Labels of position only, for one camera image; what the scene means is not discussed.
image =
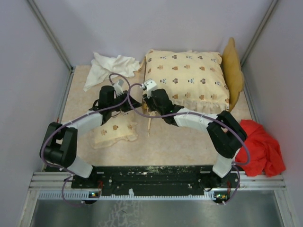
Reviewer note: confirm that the aluminium frame post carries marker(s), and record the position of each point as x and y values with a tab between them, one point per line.
267	16
49	34

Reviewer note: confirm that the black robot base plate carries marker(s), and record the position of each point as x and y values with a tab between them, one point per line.
155	180

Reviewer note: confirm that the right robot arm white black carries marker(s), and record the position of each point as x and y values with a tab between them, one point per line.
225	132

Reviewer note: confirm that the white cloth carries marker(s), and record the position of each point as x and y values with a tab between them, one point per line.
103	66

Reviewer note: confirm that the red cloth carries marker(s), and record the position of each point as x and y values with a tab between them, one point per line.
265	152

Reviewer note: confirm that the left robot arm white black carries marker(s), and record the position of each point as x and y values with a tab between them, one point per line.
59	148

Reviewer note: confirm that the small cream print pillow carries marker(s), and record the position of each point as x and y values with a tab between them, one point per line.
121	127

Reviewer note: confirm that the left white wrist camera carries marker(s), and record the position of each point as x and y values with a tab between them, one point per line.
118	87

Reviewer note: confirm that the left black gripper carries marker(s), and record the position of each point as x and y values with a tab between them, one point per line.
135	103

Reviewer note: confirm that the cream animal print cushion cover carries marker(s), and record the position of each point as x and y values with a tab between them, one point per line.
191	79

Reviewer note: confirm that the right aluminium frame post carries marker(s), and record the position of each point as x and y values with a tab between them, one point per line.
267	16

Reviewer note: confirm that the left aluminium frame post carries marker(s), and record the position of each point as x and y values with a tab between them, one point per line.
49	34

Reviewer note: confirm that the wooden pet bed frame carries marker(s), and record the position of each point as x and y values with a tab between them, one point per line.
231	68

